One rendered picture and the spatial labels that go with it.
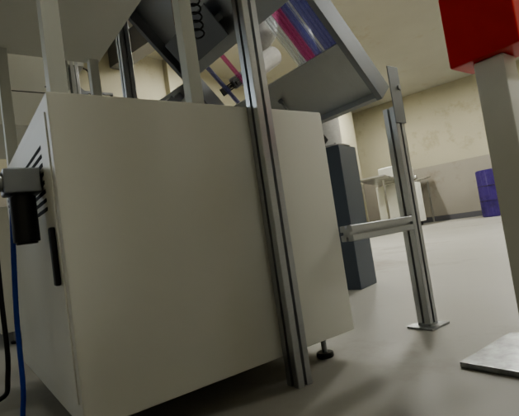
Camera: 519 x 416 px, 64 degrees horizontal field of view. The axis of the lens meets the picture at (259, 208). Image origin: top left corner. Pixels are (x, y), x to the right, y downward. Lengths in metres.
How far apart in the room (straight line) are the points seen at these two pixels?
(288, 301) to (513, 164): 0.53
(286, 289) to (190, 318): 0.22
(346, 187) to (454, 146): 8.58
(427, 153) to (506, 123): 9.73
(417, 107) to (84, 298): 10.43
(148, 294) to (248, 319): 0.23
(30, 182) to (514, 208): 0.93
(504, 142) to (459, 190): 9.51
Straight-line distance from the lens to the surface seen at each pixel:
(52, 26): 0.87
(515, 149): 0.98
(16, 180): 0.85
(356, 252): 2.05
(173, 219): 0.82
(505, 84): 1.00
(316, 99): 1.50
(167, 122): 0.86
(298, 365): 0.94
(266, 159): 0.91
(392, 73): 1.34
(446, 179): 10.55
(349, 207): 2.05
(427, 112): 10.82
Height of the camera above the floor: 0.33
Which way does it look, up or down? 3 degrees up
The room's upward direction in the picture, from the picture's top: 8 degrees counter-clockwise
